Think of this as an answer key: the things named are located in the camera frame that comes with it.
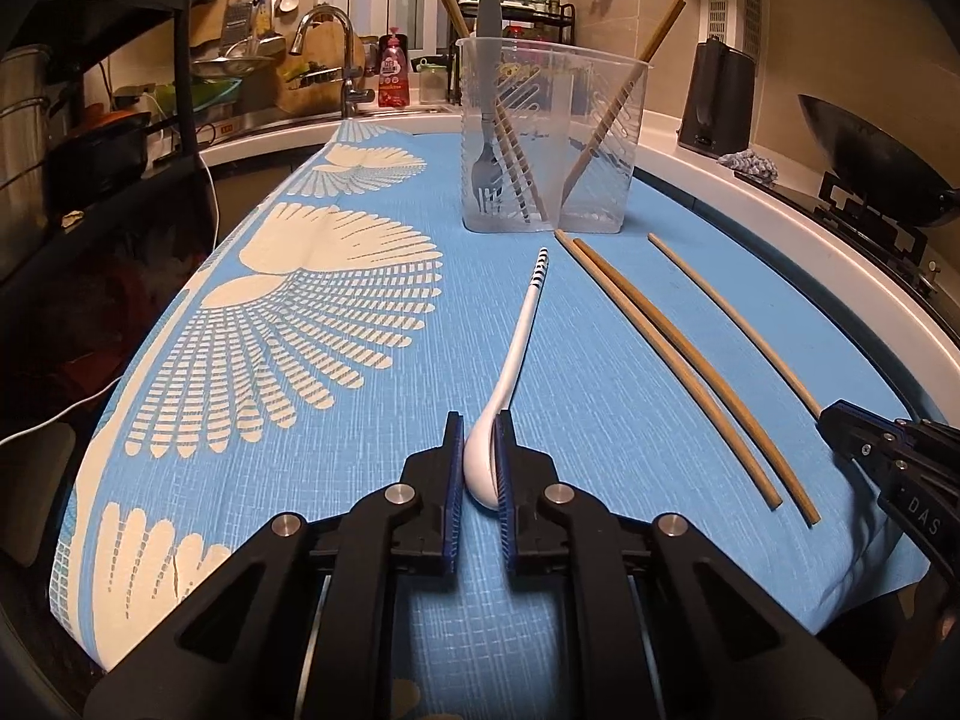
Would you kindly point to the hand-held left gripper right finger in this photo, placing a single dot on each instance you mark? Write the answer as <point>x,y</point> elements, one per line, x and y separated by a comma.
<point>506,480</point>

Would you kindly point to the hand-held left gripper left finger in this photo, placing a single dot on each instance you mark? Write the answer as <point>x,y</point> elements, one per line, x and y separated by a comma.
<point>452,465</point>

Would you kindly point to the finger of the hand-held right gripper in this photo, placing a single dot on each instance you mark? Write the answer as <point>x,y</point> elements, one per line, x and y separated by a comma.
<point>926,441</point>
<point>862,446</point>

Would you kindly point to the white ceramic spoon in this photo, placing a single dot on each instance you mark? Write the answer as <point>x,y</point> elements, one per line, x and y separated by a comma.
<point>517,345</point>

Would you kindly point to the wooden chopstick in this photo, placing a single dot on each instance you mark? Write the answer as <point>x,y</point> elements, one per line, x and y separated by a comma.
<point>675,360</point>
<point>517,165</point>
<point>742,322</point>
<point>622,94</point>
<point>705,360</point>
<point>525,157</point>

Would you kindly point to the clear plastic utensil container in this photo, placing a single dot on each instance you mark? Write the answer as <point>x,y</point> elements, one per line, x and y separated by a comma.
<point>559,82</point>

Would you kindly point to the blue patterned mat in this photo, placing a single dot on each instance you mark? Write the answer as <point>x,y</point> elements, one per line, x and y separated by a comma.
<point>600,420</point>

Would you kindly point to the black gas stove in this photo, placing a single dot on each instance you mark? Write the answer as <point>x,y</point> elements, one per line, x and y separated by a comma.
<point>862,206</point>

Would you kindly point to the black wok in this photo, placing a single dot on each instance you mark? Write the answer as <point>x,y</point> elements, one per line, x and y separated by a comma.
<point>877,157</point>

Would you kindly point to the checked dish cloth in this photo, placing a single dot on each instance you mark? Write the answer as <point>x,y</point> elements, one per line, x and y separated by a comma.
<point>750,165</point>

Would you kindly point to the black electric kettle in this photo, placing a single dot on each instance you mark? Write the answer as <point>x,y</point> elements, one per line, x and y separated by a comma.
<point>720,97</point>

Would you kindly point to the kitchen sink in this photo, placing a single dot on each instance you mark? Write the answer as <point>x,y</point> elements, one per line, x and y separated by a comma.
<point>285,124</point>

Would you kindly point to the small clear jar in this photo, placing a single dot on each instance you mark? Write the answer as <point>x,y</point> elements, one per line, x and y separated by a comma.
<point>433,82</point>

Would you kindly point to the red refill pouch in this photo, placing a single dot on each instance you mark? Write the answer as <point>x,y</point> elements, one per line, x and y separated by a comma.
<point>394,75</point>

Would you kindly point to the wooden cutting board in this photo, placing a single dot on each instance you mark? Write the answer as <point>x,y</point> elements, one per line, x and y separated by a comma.
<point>322,90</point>

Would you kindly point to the metal kitchen faucet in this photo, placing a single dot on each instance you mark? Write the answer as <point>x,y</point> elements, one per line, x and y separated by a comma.
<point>349,67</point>

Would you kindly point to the green bowl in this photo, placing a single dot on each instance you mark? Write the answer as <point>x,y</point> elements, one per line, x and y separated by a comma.
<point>202,94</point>

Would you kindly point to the metal strainer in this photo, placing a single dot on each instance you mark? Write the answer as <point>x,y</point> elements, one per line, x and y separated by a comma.
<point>232,60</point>

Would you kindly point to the black spice rack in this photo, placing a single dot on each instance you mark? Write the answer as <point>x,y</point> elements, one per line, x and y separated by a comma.
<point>561,15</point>

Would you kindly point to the black cooking pot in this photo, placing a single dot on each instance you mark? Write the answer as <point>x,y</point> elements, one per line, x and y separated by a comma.
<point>97,154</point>

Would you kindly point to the black shelf rack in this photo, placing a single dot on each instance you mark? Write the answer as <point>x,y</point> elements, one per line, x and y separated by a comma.
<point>184,75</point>

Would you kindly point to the metal grater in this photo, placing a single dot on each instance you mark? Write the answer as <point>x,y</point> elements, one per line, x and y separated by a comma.
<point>238,19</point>

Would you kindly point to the large steel pot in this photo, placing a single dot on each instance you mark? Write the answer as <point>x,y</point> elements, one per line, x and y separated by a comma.
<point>22,120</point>

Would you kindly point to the wall vent grille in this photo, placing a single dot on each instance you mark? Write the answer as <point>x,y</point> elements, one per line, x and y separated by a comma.
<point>717,7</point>
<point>753,22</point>

